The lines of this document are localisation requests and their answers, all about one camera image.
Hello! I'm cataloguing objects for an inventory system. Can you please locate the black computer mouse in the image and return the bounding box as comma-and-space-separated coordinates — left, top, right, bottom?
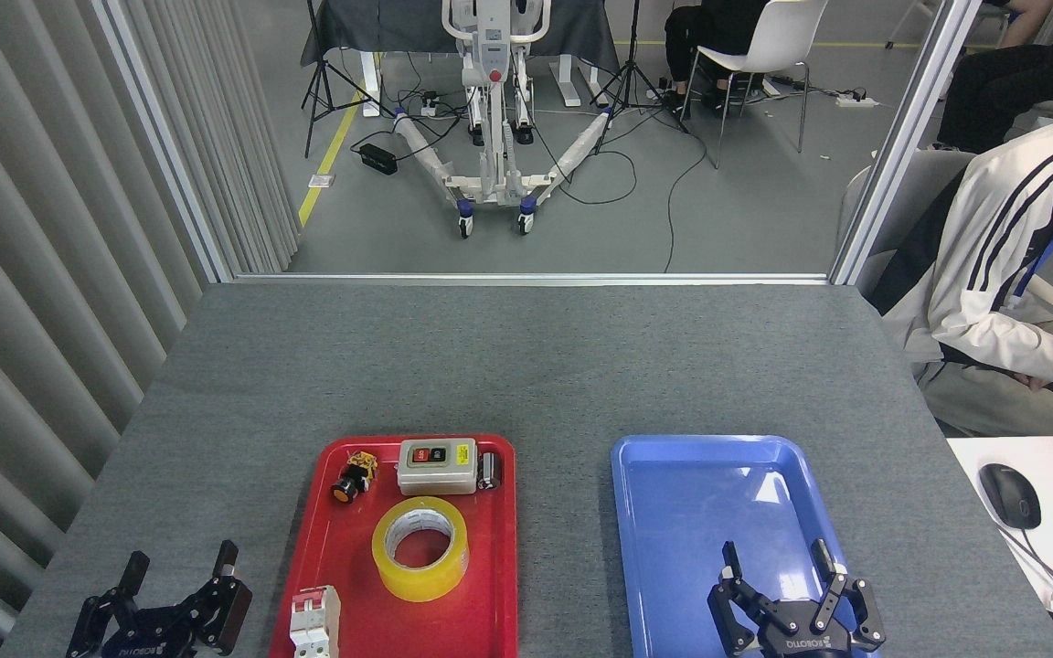
978, 463, 1043, 531

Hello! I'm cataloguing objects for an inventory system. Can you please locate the grey office chair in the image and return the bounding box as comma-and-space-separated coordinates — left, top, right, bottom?
837, 149, 980, 302

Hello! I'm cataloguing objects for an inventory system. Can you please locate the silver frame rail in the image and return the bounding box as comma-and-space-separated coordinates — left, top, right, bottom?
232, 271, 834, 287

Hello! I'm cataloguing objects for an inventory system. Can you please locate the person in black trousers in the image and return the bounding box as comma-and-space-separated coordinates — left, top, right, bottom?
933, 0, 1053, 154

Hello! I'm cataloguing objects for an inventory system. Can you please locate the yellow tape roll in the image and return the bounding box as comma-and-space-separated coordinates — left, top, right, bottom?
371, 496, 470, 603

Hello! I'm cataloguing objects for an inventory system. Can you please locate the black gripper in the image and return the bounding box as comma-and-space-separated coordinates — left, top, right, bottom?
66, 539, 254, 658
707, 537, 887, 658

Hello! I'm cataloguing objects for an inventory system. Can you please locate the black tripod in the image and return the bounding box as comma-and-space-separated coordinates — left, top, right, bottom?
592, 0, 689, 154
301, 0, 383, 158

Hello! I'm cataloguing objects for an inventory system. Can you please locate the person on white chair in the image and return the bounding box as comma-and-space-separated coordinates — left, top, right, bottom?
662, 0, 770, 115

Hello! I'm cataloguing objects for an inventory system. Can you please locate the white desk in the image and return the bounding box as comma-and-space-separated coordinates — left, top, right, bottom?
947, 436, 1053, 658

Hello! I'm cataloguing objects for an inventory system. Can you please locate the person in white jacket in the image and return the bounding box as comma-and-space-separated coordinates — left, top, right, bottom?
869, 110, 1053, 438

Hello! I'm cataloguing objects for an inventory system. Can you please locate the black floor cable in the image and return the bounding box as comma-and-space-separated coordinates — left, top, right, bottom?
662, 128, 712, 273

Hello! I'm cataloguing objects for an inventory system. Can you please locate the white plastic chair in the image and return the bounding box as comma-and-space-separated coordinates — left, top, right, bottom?
680, 0, 829, 170

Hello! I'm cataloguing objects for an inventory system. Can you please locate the blue plastic tray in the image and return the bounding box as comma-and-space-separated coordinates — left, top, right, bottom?
611, 435, 880, 658

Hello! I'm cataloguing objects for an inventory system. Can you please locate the black yellow push button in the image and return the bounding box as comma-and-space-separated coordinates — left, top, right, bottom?
331, 451, 379, 504

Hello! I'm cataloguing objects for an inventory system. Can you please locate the white wheeled stand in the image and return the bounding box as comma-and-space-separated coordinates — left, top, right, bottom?
392, 0, 614, 239

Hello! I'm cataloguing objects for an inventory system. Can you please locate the silver frame post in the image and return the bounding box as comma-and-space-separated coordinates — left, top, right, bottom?
90, 0, 237, 284
828, 0, 986, 286

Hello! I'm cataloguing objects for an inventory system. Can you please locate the grey two-button switch box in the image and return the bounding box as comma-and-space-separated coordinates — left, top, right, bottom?
396, 438, 479, 496

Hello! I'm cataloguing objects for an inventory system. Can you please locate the red plastic tray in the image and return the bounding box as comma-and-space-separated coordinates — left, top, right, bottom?
269, 435, 518, 658

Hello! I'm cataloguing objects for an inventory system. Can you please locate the table with black cloth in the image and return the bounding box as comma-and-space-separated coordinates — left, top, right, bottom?
301, 0, 621, 118

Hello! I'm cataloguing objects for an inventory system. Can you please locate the white circuit breaker red lever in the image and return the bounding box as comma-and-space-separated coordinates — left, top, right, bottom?
289, 585, 342, 658

